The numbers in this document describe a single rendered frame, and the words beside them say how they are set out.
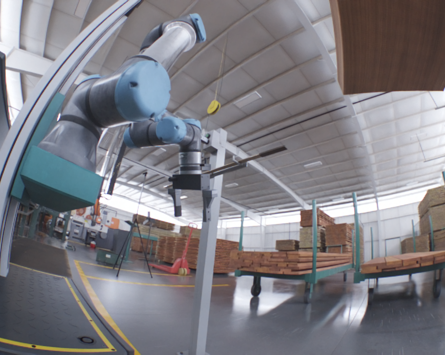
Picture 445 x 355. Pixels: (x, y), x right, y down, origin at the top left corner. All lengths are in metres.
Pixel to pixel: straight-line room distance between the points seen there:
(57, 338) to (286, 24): 7.46
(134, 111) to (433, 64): 0.58
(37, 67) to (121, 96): 9.91
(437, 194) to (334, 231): 5.26
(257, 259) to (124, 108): 2.21
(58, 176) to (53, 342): 0.33
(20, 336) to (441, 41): 0.91
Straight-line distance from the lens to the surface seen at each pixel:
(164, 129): 0.56
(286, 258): 2.21
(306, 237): 10.33
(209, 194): 0.61
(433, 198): 10.11
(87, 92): 0.46
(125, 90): 0.37
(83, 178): 0.40
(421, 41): 0.43
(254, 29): 7.27
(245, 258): 2.51
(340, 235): 9.77
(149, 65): 0.40
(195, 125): 0.66
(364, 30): 0.37
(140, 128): 0.63
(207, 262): 1.00
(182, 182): 0.67
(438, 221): 10.03
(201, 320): 1.05
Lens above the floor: 0.58
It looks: 22 degrees up
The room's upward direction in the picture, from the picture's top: 6 degrees clockwise
